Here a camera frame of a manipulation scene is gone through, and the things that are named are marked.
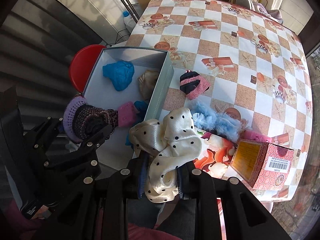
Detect black cable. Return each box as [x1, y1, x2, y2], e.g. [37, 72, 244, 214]
[115, 27, 130, 45]

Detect red-handled metal pole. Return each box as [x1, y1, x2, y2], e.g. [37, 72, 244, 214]
[99, 0, 140, 24]

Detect white bottle with blue cap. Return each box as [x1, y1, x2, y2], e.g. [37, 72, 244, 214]
[122, 11, 137, 32]

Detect grey cardboard box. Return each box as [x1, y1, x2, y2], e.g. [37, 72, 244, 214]
[82, 47, 175, 159]

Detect light blue fluffy scrunchie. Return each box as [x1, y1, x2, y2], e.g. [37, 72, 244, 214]
[191, 102, 244, 142]

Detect purple brown knitted pouch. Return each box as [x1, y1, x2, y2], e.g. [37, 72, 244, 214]
[62, 95, 119, 144]

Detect pink black striped sock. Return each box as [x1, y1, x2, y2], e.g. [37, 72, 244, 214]
[179, 70, 210, 100]

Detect red stool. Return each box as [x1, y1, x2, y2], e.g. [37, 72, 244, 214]
[69, 44, 104, 93]

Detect person's grey trousers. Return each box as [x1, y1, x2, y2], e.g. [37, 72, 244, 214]
[127, 200, 198, 240]

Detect orange white printed box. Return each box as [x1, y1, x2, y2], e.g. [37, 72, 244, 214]
[194, 127, 238, 179]

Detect pink patterned carton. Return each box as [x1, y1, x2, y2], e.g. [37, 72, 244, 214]
[229, 139, 295, 190]

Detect checkered printed tablecloth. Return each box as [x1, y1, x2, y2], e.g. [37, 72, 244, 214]
[125, 0, 314, 203]

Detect blue plastic shoe cover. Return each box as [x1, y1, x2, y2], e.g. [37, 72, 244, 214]
[125, 100, 150, 147]
[102, 60, 135, 92]

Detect leopard print scrunchie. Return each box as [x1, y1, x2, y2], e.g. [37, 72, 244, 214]
[137, 69, 160, 99]

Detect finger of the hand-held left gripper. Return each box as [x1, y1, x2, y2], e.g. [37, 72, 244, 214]
[44, 124, 113, 180]
[31, 116, 65, 155]

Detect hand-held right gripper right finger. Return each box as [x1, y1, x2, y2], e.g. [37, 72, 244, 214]
[176, 161, 290, 240]

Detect smooth pink sponge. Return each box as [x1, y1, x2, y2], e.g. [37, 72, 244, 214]
[117, 101, 138, 127]

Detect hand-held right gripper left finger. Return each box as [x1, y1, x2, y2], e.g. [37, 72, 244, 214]
[37, 152, 150, 240]

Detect white polka dot scrunchie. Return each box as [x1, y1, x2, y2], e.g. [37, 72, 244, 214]
[129, 107, 202, 203]

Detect lavender towel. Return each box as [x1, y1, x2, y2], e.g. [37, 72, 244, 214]
[252, 1, 284, 24]

